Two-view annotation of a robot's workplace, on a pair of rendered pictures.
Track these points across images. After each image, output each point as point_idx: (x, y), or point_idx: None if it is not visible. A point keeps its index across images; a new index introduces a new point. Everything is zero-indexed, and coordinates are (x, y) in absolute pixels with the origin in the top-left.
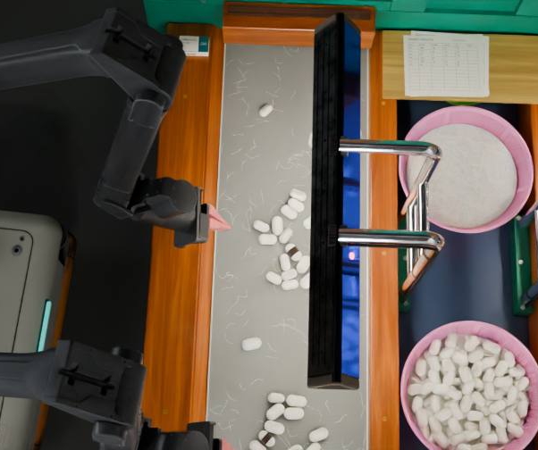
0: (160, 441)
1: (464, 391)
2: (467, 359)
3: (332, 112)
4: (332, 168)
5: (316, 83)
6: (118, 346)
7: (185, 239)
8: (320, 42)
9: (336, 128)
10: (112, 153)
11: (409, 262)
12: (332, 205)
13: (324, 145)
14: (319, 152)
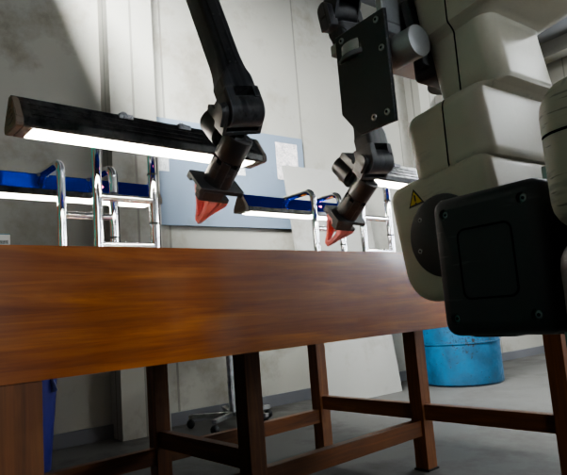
0: (354, 158)
1: None
2: None
3: (100, 113)
4: (140, 120)
5: (72, 122)
6: (323, 2)
7: (234, 183)
8: (34, 112)
9: (111, 113)
10: (230, 31)
11: (144, 242)
12: (165, 123)
13: (124, 122)
14: (129, 127)
